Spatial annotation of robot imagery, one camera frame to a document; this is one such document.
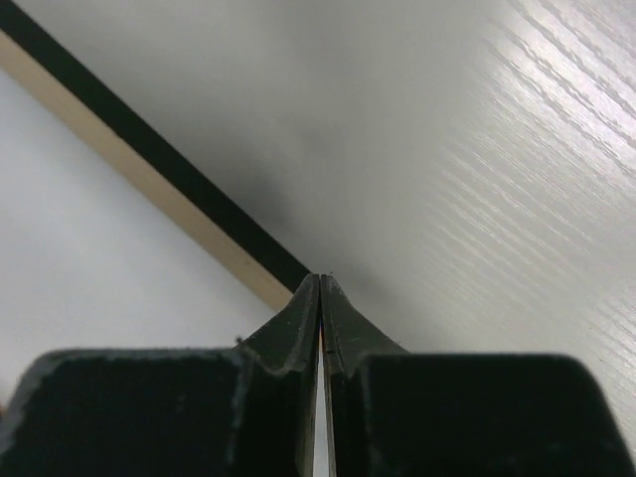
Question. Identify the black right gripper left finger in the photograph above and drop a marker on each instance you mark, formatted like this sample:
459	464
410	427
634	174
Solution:
247	410

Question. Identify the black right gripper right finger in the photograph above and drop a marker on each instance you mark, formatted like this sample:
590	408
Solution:
391	412

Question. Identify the wooden picture frame black front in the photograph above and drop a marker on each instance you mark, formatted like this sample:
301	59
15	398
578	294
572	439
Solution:
99	118

